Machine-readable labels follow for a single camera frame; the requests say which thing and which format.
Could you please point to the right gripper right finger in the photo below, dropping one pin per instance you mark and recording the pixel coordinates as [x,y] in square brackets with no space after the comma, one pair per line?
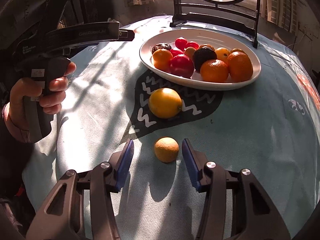
[195,162]

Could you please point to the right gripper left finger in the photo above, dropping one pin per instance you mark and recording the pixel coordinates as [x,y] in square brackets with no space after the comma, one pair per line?
[120,163]

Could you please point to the small green-yellow citrus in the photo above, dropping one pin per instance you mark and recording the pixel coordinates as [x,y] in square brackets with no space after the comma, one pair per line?
[166,149]

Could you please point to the yellow orange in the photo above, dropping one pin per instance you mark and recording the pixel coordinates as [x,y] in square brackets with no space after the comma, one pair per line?
[165,103]

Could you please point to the big orange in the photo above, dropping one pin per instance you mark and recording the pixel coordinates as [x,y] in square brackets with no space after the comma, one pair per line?
[214,71]

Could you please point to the large dark red plum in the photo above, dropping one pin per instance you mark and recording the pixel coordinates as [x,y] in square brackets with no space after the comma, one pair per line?
[181,65]

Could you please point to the large mandarin orange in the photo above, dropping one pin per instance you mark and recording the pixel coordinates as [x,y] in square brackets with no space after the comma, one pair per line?
[240,66]

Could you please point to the dark wrinkled fruit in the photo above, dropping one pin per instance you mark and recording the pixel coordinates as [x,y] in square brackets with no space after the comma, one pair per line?
[201,56]

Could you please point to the small tan fruit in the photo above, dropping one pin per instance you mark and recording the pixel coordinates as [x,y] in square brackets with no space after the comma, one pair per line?
[189,52]

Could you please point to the yellow orange fruit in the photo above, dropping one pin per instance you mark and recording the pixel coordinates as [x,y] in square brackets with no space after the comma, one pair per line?
[222,54]

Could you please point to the small red tomato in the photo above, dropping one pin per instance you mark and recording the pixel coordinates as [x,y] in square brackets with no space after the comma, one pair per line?
[192,44]

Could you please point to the dark mangosteen fruit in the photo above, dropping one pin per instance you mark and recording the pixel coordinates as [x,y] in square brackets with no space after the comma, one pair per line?
[158,46]

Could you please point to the red tomato back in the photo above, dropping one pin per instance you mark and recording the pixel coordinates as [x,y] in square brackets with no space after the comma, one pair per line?
[180,43]

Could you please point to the small orange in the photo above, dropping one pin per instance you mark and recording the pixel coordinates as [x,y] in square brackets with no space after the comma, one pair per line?
[237,50]

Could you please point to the light blue tablecloth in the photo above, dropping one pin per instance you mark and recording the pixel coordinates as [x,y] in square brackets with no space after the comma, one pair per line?
[270,127]

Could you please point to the white oval plate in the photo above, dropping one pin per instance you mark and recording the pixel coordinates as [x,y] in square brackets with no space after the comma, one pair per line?
[201,36]

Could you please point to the decorative round screen stand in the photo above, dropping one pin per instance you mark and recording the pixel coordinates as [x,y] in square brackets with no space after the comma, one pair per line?
[180,18]

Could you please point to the right curtain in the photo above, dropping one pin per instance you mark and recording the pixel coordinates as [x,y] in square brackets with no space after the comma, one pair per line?
[282,13]

